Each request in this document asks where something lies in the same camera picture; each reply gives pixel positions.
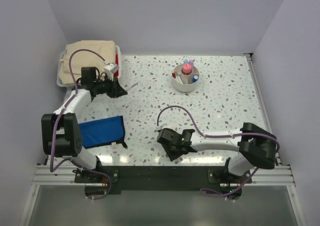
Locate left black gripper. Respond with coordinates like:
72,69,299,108
93,74,127,99

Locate blue cylindrical stamp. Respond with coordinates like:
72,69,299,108
192,75,199,83

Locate pink cap clear tube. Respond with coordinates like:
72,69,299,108
181,63,192,75

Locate pink purple highlighter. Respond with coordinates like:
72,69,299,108
189,60,194,68

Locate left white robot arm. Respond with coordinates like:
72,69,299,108
41,63,128,182

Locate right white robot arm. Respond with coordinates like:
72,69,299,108
156,123,279,183

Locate beige folded cloth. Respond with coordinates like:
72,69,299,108
58,39,118,84

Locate blue fabric pouch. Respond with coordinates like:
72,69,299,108
79,116,128,149

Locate white plastic basket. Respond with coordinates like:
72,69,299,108
56,45,123,88

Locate round white divided organizer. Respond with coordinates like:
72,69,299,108
171,64,200,93

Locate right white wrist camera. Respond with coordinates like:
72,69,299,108
155,123,169,132

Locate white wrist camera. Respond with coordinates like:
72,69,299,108
155,123,169,132
104,62,120,78

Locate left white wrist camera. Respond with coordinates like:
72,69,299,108
104,62,120,78

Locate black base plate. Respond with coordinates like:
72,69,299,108
72,166,252,196

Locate aluminium frame rail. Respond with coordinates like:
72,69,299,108
32,165,295,186

